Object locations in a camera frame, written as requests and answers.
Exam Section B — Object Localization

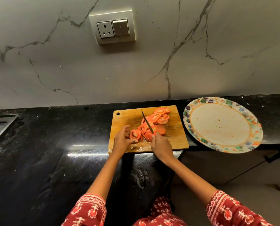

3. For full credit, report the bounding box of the pile of tomato slices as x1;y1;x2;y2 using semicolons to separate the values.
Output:
137;107;171;143

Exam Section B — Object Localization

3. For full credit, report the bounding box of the red patterned left sleeve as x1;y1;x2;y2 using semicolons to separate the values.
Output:
61;193;107;226

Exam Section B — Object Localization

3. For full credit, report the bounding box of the person's left hand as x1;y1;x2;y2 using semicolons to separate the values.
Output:
111;125;139;154

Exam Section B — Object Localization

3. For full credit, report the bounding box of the floral rimmed plate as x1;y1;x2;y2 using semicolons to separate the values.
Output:
183;96;264;154

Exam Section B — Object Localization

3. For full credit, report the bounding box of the black cabinet handle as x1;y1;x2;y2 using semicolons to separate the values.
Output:
264;153;280;164

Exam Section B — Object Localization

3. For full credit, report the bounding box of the wall socket and switch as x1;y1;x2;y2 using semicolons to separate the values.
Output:
89;10;136;45

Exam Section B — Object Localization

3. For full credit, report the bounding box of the red tomato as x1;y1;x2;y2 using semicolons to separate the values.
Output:
129;129;142;141

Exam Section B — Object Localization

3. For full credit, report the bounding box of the person's right hand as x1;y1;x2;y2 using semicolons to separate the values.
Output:
151;132;175;165

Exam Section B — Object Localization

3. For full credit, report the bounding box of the person's right forearm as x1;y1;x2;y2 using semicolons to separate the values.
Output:
164;159;218;206

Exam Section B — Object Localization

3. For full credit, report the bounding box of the person's left forearm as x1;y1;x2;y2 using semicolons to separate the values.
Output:
86;152;126;200

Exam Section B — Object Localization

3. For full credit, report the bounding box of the red patterned tunic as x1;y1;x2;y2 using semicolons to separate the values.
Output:
133;196;187;226

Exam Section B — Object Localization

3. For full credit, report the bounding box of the wooden cutting board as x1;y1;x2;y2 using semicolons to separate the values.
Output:
108;105;190;154

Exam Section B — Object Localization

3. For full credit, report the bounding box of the brown lower cabinet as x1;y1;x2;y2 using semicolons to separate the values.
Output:
177;146;280;186

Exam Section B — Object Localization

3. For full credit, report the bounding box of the red patterned right sleeve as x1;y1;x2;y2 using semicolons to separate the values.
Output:
206;190;275;226

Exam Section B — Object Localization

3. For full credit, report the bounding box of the red handled knife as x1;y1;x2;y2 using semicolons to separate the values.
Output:
141;109;156;136

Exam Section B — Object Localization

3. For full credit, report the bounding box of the red patterned sleeve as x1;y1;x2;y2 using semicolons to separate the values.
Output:
61;193;107;226
206;190;275;226

